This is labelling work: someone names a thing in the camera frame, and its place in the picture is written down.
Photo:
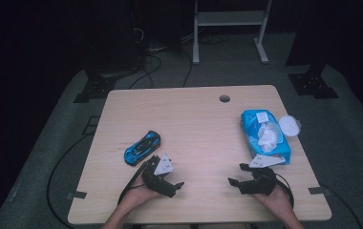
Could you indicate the blue toy car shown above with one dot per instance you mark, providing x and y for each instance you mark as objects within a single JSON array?
[{"x": 142, "y": 148}]

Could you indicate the person's right hand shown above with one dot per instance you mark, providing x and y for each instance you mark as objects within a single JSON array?
[{"x": 276, "y": 198}]

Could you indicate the person's left hand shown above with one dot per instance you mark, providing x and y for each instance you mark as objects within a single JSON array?
[{"x": 138, "y": 195}]

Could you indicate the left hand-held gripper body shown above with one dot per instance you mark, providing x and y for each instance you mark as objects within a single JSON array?
[{"x": 157, "y": 184}]

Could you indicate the white metal stand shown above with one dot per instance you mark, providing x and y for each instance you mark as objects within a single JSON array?
[{"x": 230, "y": 18}]

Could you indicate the grey tape strip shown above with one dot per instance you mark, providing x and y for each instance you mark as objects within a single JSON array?
[
  {"x": 12, "y": 193},
  {"x": 77, "y": 195},
  {"x": 318, "y": 190}
]

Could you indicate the dark equipment rack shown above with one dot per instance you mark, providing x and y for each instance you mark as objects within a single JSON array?
[{"x": 112, "y": 38}]

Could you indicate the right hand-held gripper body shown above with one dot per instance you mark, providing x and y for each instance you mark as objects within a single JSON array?
[{"x": 260, "y": 184}]

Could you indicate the black stand base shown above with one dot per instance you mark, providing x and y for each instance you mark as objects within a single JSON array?
[
  {"x": 96, "y": 89},
  {"x": 311, "y": 85}
]

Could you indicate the blue wet wipes pack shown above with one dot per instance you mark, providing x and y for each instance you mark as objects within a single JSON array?
[{"x": 265, "y": 152}]

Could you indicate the white wet wipe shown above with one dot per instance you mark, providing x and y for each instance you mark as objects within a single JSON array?
[{"x": 268, "y": 138}]

